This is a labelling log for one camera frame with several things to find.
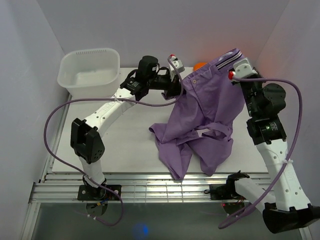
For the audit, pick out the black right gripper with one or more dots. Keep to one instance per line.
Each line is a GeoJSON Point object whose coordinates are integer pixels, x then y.
{"type": "Point", "coordinates": [258, 76]}

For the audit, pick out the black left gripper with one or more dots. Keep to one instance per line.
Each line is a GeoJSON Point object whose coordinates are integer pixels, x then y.
{"type": "Point", "coordinates": [174, 88]}

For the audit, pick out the purple trousers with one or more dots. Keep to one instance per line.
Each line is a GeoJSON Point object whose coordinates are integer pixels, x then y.
{"type": "Point", "coordinates": [201, 121]}

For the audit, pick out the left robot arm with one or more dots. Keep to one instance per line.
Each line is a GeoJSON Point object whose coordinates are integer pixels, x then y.
{"type": "Point", "coordinates": [86, 135]}

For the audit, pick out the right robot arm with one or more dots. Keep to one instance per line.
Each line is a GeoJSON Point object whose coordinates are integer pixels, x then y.
{"type": "Point", "coordinates": [284, 205]}

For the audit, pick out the folded orange trousers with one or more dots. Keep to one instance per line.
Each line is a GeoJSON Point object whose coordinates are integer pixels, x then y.
{"type": "Point", "coordinates": [198, 65]}

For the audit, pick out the white plastic basket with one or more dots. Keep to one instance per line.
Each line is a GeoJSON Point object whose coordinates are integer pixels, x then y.
{"type": "Point", "coordinates": [90, 73]}

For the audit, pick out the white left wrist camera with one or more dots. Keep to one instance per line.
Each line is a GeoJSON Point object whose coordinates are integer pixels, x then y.
{"type": "Point", "coordinates": [175, 65]}

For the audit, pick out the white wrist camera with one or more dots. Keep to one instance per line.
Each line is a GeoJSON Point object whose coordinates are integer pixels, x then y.
{"type": "Point", "coordinates": [242, 69]}
{"type": "Point", "coordinates": [175, 65]}

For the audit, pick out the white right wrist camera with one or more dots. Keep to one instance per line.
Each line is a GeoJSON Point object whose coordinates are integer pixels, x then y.
{"type": "Point", "coordinates": [242, 69]}

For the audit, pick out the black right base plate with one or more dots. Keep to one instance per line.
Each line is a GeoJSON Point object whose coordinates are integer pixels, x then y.
{"type": "Point", "coordinates": [222, 192]}

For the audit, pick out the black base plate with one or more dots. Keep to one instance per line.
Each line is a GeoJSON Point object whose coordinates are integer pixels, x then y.
{"type": "Point", "coordinates": [89, 193]}
{"type": "Point", "coordinates": [222, 192]}

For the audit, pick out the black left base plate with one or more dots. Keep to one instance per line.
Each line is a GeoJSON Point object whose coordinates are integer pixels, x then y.
{"type": "Point", "coordinates": [89, 193]}

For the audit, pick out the aluminium frame rail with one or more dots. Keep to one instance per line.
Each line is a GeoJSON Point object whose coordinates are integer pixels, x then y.
{"type": "Point", "coordinates": [135, 187]}

